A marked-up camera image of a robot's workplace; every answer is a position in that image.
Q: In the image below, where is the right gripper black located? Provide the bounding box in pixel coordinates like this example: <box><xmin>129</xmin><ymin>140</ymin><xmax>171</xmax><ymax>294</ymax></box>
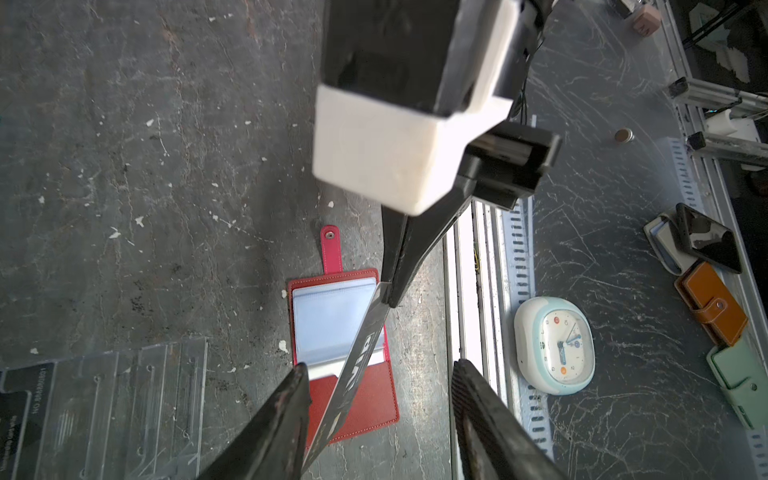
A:
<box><xmin>380</xmin><ymin>121</ymin><xmax>563</xmax><ymax>308</ymax></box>

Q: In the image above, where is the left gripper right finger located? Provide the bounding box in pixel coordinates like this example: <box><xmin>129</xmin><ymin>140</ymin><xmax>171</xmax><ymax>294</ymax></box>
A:
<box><xmin>451</xmin><ymin>359</ymin><xmax>566</xmax><ymax>480</ymax></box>

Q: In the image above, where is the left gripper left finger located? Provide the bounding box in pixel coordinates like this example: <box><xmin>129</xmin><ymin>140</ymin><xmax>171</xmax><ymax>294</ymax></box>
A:
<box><xmin>199</xmin><ymin>363</ymin><xmax>311</xmax><ymax>479</ymax></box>

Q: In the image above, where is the red leather card holder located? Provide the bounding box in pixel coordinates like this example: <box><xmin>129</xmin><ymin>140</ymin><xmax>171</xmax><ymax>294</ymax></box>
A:
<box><xmin>287</xmin><ymin>225</ymin><xmax>400</xmax><ymax>443</ymax></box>

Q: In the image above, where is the clear acrylic organizer tray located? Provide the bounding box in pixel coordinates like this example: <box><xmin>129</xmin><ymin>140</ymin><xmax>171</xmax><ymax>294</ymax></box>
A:
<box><xmin>34</xmin><ymin>338</ymin><xmax>208</xmax><ymax>479</ymax></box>

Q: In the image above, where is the black VIP credit card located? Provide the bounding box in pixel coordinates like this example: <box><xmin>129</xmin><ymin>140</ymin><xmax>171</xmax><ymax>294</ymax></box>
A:
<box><xmin>1</xmin><ymin>362</ymin><xmax>56</xmax><ymax>479</ymax></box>

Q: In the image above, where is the white round timer device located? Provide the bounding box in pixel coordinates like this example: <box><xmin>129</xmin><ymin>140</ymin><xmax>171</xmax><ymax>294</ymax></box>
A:
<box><xmin>513</xmin><ymin>296</ymin><xmax>596</xmax><ymax>396</ymax></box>

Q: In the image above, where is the small round coin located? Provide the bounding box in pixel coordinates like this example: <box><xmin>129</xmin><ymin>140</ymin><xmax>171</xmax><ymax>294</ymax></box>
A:
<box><xmin>614</xmin><ymin>128</ymin><xmax>635</xmax><ymax>144</ymax></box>

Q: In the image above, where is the mint green case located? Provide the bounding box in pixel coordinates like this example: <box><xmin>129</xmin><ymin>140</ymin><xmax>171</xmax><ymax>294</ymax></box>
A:
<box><xmin>706</xmin><ymin>340</ymin><xmax>767</xmax><ymax>430</ymax></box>

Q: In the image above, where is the orange leather wallet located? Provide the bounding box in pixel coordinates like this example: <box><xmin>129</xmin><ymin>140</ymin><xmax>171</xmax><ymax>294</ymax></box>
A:
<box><xmin>675</xmin><ymin>261</ymin><xmax>748</xmax><ymax>347</ymax></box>

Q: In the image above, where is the black smartphone on stand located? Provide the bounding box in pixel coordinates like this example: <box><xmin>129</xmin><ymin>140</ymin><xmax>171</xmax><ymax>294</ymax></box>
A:
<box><xmin>643</xmin><ymin>203</ymin><xmax>743</xmax><ymax>276</ymax></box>

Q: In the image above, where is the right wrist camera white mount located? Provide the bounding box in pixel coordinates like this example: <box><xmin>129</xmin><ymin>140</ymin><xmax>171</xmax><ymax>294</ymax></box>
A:
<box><xmin>312</xmin><ymin>1</ymin><xmax>537</xmax><ymax>216</ymax></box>

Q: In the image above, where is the aluminium front rail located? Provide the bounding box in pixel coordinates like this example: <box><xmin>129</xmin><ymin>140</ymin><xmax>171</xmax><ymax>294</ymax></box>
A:
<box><xmin>443</xmin><ymin>199</ymin><xmax>553</xmax><ymax>456</ymax></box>

